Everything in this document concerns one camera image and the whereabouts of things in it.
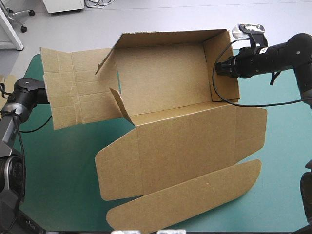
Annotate brown cardboard box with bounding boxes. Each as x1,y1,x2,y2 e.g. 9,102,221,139
39,28,268,232

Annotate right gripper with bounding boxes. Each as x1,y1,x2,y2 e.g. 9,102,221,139
215,45,264,79

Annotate white cabinet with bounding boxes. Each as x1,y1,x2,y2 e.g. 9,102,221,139
42,0,85,14

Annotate white desk frame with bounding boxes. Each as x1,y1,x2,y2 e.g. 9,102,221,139
0,4,25,52

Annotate black cable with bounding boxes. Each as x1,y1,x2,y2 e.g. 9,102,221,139
12,111,53,205
211,39,304,107

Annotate loose cardboard piece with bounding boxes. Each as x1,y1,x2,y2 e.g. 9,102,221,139
0,75,17,91

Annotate office chair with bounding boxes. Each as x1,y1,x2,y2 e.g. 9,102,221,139
0,0,36,33

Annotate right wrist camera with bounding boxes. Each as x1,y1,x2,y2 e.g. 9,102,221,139
232,23,269,48

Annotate white floor cables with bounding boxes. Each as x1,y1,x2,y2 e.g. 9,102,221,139
84,0,116,8

